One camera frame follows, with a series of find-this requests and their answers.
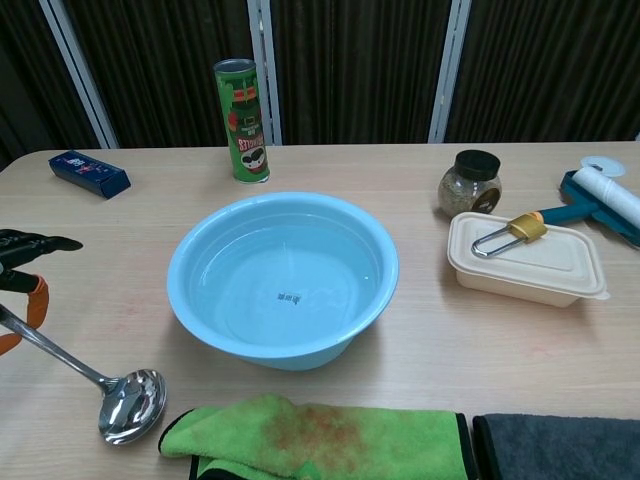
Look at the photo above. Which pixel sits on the teal lint roller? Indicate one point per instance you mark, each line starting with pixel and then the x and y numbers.
pixel 605 200

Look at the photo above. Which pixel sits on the white partition frame post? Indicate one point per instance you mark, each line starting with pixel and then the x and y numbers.
pixel 265 65
pixel 80 70
pixel 450 65

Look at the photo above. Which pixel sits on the light blue plastic basin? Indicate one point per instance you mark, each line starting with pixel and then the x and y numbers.
pixel 282 282

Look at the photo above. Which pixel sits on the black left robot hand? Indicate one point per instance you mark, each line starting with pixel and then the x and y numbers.
pixel 20 280

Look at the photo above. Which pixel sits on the grey microfiber cloth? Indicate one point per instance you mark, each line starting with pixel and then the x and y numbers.
pixel 560 447

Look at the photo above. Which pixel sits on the brass padlock with long shackle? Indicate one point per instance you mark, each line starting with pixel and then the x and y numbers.
pixel 525 228

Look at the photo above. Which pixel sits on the dark blue cardboard box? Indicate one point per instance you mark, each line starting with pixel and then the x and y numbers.
pixel 90 174

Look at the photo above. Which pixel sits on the green microfiber cloth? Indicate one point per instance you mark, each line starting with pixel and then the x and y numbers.
pixel 320 445

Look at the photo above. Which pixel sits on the green Pringles can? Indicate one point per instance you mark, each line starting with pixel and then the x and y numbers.
pixel 244 125

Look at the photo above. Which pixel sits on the steel ladle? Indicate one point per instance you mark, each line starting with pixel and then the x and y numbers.
pixel 132 405

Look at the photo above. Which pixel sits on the beige lidded food container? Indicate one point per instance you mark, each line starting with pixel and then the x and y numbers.
pixel 525 260

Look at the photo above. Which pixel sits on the white round plastic lid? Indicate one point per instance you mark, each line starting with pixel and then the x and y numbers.
pixel 602 165

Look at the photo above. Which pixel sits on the glass jar with black lid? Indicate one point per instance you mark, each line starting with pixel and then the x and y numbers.
pixel 470 187

